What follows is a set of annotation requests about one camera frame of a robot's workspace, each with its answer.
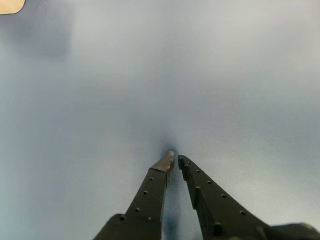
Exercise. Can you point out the beige rounded box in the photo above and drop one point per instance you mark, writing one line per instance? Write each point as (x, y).
(10, 6)

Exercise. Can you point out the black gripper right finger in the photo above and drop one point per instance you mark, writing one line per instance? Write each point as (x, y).
(215, 207)

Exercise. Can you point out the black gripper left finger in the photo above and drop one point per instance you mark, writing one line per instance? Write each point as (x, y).
(150, 195)

